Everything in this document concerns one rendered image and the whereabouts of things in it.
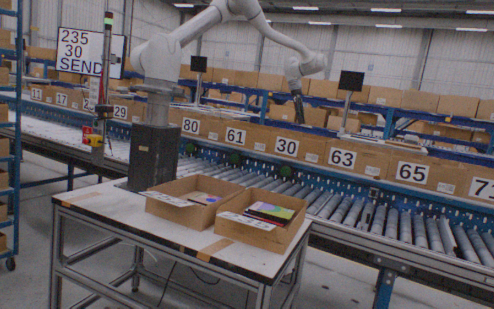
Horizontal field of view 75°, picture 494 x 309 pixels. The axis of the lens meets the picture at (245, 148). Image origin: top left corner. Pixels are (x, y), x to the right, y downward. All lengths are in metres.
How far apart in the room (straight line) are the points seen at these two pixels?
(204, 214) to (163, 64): 0.72
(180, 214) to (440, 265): 1.09
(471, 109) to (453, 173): 4.59
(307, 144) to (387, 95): 4.56
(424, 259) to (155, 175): 1.24
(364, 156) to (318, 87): 4.79
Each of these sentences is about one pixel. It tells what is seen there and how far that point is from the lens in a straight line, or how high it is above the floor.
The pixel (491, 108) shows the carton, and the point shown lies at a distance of 6.75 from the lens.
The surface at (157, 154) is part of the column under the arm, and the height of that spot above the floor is 0.95.
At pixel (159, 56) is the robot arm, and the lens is 1.58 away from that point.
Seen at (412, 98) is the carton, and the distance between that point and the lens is 6.63.
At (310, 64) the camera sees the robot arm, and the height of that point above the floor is 1.52.
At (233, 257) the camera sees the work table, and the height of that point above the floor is 0.75.
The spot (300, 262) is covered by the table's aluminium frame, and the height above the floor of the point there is 0.55.
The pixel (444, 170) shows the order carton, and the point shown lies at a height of 1.02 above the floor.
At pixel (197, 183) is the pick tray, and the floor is 0.80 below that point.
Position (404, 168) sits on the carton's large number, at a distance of 2.13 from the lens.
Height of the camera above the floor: 1.30
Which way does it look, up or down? 10 degrees down
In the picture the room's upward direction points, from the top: 8 degrees clockwise
